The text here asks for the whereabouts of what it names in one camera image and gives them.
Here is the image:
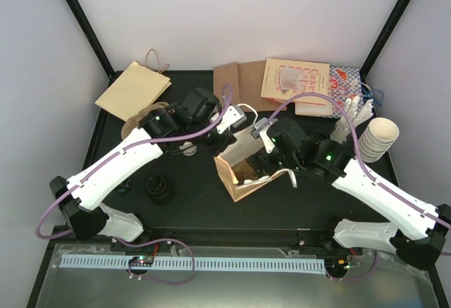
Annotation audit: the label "pulp cup carrier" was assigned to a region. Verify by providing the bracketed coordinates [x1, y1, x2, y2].
[232, 160, 263, 185]

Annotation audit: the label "orange paper bag white handles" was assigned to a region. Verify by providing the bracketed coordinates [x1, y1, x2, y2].
[213, 103, 300, 203]

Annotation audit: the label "stack of pulp cup carriers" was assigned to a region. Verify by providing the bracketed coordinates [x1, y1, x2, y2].
[121, 101, 168, 140]

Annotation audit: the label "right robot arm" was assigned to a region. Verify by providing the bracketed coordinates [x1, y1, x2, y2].
[252, 118, 450, 270]

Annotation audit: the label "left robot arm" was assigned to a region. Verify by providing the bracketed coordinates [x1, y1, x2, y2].
[49, 84, 242, 251]

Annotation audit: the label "stack of white paper cups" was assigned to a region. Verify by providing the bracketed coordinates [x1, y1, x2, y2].
[178, 142, 197, 156]

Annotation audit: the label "brown flat paper bag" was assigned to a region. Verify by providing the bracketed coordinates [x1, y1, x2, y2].
[213, 61, 280, 111]

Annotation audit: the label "cakes printed paper bag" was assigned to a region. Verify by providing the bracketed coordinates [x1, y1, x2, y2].
[261, 58, 330, 101]

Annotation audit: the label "yellow kraft paper bag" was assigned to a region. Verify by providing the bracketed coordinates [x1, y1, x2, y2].
[95, 61, 171, 121]

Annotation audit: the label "cup of white straws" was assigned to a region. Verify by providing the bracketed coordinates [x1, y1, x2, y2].
[330, 96, 373, 144]

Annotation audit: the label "blue checkered paper bag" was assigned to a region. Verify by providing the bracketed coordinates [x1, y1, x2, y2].
[294, 65, 362, 120]

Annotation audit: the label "stack of black cup lids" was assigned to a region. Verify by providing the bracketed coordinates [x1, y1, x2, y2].
[144, 174, 175, 206]

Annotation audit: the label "stack of plain paper cups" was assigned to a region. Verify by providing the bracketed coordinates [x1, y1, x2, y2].
[359, 117, 400, 163]

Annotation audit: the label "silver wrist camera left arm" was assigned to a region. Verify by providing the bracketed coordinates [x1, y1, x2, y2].
[216, 106, 247, 134]

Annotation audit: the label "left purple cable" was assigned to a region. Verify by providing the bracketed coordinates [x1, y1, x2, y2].
[34, 82, 234, 285]

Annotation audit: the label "purple cable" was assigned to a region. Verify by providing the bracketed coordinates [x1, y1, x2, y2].
[260, 92, 451, 283]
[34, 82, 234, 285]

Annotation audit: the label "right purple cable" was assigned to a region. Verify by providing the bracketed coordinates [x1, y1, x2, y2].
[260, 92, 451, 283]

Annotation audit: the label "white slotted cable duct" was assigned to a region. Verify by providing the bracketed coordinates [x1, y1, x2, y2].
[59, 254, 326, 275]

